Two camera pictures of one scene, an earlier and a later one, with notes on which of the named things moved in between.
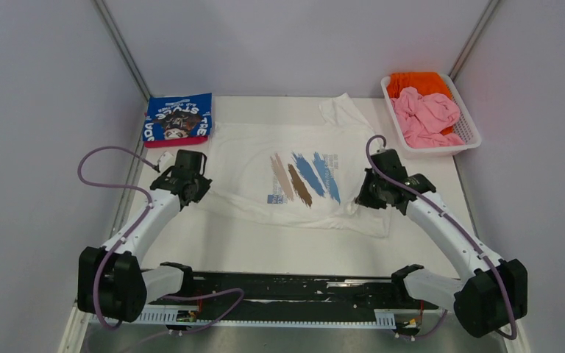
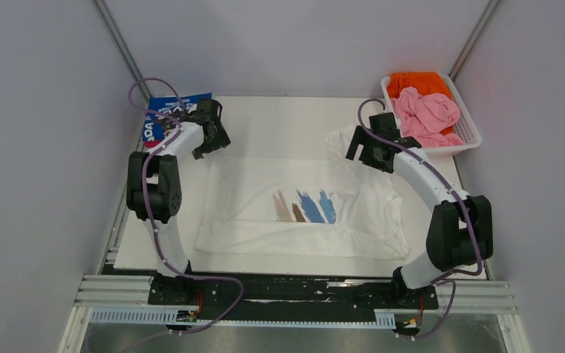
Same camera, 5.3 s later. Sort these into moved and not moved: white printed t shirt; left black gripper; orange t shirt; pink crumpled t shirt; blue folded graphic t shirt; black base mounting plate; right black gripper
Moved: right black gripper; white printed t shirt; left black gripper
Not moved: black base mounting plate; blue folded graphic t shirt; orange t shirt; pink crumpled t shirt
